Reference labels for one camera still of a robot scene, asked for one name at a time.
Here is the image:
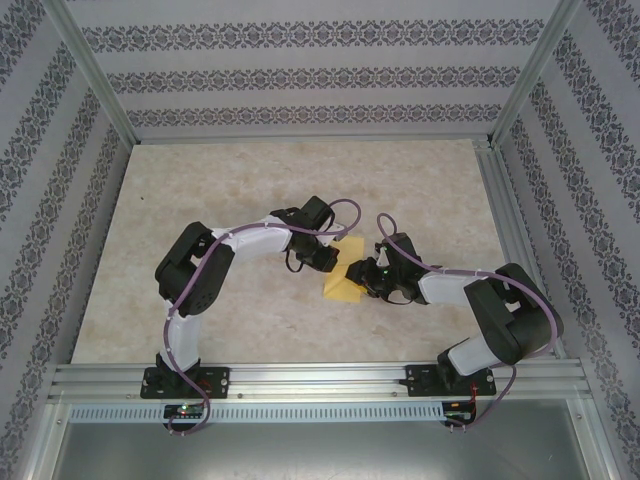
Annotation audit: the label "yellow cloth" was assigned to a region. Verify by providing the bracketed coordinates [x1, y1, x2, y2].
[322, 234, 366, 305]

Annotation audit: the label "grey sheet metal shelf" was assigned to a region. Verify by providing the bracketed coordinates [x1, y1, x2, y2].
[44, 422, 606, 480]

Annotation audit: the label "aluminium side rails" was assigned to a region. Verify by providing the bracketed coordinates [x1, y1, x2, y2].
[473, 138, 564, 360]

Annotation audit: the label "small circuit board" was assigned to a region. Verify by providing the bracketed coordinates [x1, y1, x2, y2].
[443, 399, 477, 422]
[163, 403, 207, 419]

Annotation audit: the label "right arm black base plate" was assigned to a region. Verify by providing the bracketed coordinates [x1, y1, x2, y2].
[406, 364, 497, 399]

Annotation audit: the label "long aluminium mounting rail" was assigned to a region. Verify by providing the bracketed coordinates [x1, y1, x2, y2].
[47, 362, 594, 402]

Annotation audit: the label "slotted grey cable duct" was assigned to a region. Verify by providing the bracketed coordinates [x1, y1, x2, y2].
[67, 402, 447, 424]

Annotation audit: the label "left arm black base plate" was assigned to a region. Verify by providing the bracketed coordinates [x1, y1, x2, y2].
[143, 367, 231, 401]

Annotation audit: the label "aluminium frame post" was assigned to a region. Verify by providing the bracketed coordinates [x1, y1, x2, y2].
[14, 399, 71, 480]
[569, 399, 626, 480]
[488, 0, 584, 149]
[42, 0, 140, 147]

